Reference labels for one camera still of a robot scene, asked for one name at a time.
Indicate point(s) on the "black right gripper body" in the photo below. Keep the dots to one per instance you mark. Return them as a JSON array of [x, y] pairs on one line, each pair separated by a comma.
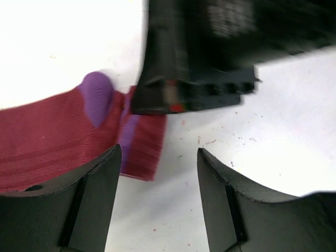
[[201, 55]]

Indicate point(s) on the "maroon sock purple toe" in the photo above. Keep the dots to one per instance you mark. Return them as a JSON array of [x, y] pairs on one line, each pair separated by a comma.
[[47, 138]]

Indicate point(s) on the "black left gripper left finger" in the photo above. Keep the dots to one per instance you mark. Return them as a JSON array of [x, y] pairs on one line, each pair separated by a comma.
[[71, 212]]

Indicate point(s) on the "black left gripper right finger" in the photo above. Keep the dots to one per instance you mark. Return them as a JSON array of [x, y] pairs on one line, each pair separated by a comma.
[[243, 215]]

